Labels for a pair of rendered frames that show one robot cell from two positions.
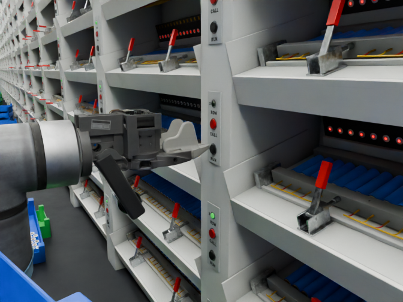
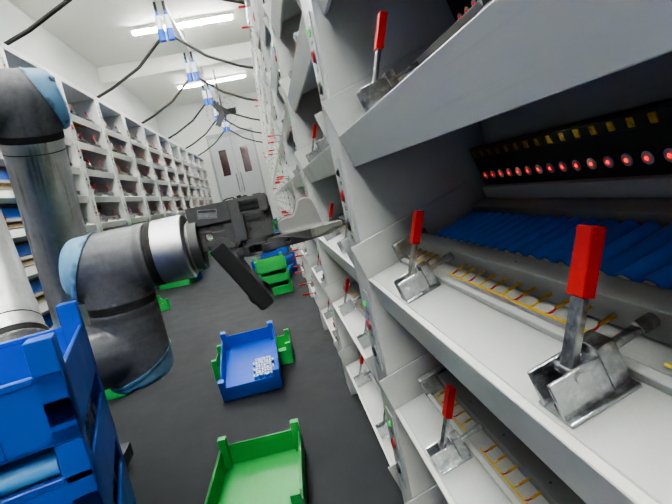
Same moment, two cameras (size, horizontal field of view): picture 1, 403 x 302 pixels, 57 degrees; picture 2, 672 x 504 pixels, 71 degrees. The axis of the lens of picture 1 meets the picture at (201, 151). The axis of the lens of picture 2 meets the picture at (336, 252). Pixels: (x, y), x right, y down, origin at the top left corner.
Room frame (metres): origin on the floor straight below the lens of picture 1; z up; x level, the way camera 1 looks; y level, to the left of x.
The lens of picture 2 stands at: (-0.03, -0.27, 0.63)
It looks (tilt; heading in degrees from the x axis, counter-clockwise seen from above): 8 degrees down; 24
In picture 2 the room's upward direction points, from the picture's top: 12 degrees counter-clockwise
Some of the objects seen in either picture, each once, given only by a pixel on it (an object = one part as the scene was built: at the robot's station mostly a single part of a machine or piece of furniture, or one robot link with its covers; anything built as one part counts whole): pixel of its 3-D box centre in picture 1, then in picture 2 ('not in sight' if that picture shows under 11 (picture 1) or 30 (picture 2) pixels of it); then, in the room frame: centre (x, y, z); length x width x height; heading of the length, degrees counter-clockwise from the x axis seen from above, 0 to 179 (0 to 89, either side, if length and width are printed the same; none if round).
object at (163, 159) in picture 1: (162, 157); (280, 240); (0.54, 0.06, 0.56); 0.09 x 0.05 x 0.02; 120
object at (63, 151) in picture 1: (60, 153); (178, 248); (0.49, 0.19, 0.58); 0.10 x 0.05 x 0.09; 30
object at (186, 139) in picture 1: (188, 139); (308, 217); (0.57, 0.02, 0.59); 0.09 x 0.03 x 0.06; 120
